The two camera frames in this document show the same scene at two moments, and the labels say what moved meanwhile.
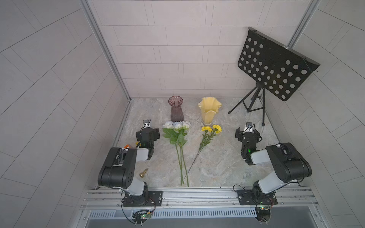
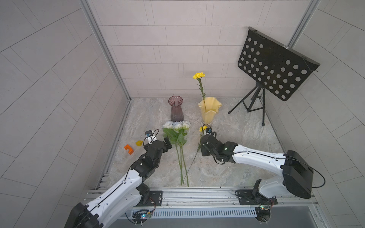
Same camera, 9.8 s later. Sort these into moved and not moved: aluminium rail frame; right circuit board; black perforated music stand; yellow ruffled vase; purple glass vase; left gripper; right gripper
Moved: right gripper; left gripper
Not moved: black perforated music stand; right circuit board; purple glass vase; yellow ruffled vase; aluminium rail frame
